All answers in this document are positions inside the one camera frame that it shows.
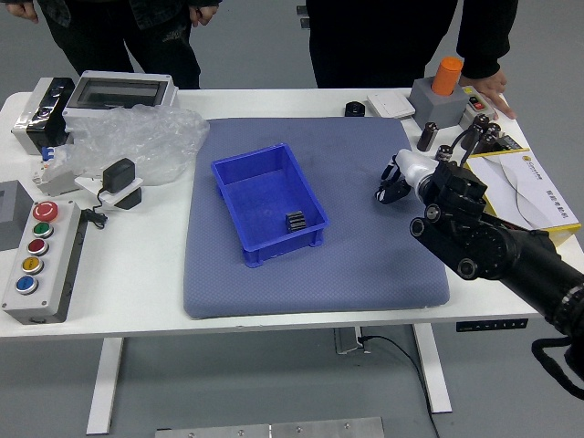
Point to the orange cylinder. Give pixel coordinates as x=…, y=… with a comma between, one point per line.
x=447, y=75

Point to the grey block holder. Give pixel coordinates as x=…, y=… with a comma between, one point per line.
x=435, y=107

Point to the white red-button switch box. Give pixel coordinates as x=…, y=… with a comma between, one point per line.
x=476, y=105

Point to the black table control panel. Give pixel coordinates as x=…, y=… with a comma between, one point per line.
x=493, y=325

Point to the person's right hand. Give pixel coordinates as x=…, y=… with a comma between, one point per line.
x=25, y=10

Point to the small black knob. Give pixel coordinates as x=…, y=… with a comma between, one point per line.
x=355, y=108

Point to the dark floor plate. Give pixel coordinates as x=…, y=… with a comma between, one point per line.
x=304, y=22
x=301, y=9

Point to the black power adapter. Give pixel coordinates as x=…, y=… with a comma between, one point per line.
x=117, y=175

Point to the person's left hand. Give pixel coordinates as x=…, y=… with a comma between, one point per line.
x=490, y=89
x=202, y=16

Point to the yellow and white carton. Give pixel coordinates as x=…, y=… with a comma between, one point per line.
x=534, y=191

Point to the blue plastic box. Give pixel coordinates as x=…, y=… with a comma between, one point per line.
x=260, y=196

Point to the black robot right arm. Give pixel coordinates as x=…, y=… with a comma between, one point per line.
x=493, y=246

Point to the big black gear nut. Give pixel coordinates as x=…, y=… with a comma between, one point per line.
x=295, y=222

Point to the white circuit breaker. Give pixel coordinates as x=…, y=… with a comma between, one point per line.
x=55, y=180

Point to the small black gear nut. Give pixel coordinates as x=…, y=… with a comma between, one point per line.
x=387, y=194

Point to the grey metal plate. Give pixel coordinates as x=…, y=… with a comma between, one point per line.
x=274, y=429

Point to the white wall switch plate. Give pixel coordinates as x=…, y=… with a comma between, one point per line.
x=390, y=105

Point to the white bracket stand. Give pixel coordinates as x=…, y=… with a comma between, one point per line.
x=128, y=191

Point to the plain grey box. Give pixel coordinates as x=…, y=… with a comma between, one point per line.
x=11, y=214

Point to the black circuit board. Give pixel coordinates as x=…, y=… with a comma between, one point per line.
x=508, y=142

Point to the clear-lid distribution box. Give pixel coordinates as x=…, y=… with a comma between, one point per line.
x=116, y=91

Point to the grey five-button control box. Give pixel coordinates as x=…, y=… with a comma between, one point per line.
x=38, y=269

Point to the white table leg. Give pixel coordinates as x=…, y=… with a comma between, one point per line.
x=104, y=388
x=433, y=369

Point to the dark cylindrical capacitor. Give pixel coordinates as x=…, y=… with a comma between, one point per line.
x=442, y=151
x=489, y=137
x=474, y=132
x=428, y=136

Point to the grey-blue mat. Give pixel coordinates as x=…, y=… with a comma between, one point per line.
x=356, y=274

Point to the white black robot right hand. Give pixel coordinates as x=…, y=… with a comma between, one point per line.
x=413, y=164

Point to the grey under-table power box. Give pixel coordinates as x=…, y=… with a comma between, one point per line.
x=349, y=341

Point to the clear plastic bag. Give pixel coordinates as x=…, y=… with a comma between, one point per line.
x=141, y=137

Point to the person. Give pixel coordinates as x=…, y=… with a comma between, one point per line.
x=137, y=41
x=388, y=41

